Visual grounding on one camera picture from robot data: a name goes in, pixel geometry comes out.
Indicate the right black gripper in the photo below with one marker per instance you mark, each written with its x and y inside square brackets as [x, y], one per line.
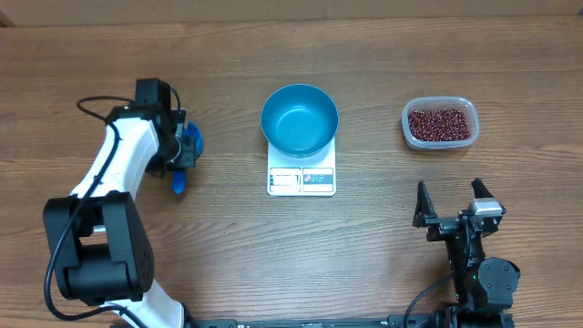
[443, 225]

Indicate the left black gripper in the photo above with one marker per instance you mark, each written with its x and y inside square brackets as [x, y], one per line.
[189, 158]

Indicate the blue plastic measuring scoop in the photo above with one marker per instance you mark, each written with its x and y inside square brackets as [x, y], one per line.
[179, 178]

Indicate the teal metal bowl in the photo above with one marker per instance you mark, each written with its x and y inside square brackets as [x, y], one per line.
[299, 120]

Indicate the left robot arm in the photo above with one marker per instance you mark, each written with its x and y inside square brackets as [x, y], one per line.
[101, 259]

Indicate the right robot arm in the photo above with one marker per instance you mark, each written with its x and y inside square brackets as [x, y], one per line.
[484, 287]

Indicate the white digital kitchen scale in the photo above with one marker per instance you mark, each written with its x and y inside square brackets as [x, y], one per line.
[314, 176]

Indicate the red adzuki beans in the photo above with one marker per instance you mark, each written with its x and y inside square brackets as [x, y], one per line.
[438, 125]

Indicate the clear plastic food container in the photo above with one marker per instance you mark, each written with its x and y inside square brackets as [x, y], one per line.
[437, 103]

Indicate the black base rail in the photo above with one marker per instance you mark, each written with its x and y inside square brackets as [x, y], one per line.
[392, 321]

